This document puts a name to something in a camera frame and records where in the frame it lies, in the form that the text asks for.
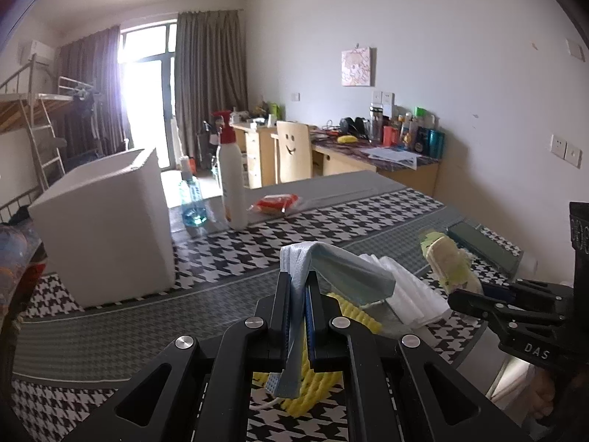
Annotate dark green case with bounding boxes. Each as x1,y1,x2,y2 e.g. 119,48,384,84
446,221,519,277

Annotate clear blue liquid bottle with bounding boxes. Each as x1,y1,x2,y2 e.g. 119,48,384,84
180,156,208,228

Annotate houndstooth table cloth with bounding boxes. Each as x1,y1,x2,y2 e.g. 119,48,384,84
8,169,526,442

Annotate white cloth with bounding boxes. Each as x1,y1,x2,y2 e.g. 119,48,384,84
360,253,452,329

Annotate white pump lotion bottle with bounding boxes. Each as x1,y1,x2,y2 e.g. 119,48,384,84
215,112,248,231

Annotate person right hand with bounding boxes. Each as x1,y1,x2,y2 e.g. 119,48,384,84
527,368,555,420

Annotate white foam box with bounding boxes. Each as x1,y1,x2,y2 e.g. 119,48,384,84
29,148,175,307

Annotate pink cartoon wall picture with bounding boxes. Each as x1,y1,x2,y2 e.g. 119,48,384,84
341,47,371,87

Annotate yellow foam sponge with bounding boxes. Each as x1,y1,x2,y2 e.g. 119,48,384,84
250,292,382,418

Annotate light blue cloth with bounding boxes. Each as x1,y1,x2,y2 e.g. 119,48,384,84
269,242,395,399

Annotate glass balcony door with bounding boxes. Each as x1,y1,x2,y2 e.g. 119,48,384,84
119,19,177,171

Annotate white air conditioner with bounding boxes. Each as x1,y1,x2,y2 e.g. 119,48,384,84
20,40,56,66

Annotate white papers on desk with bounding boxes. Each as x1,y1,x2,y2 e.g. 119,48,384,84
359,147,418,171

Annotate brown curtain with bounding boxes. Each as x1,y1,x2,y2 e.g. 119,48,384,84
175,10,248,159
56,26,127,160

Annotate left brown curtain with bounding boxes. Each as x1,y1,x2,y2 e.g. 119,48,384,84
56,26,127,160

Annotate red snack packet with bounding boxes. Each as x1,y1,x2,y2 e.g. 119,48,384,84
250,194,300,215

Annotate metal bunk bed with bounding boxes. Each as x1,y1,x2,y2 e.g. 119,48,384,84
1,58,99,222

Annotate wooden smiley chair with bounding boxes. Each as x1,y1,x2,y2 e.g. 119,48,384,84
275,121,314,183

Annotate yellow green soft toy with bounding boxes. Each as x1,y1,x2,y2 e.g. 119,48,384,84
420,231,483,294

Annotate yellow object on desk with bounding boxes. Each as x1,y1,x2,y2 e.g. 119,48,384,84
336,135,359,145

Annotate long wooden desk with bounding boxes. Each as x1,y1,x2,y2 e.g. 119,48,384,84
234,123,440,197

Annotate right brown curtain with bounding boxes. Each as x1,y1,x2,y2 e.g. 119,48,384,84
175,10,248,159

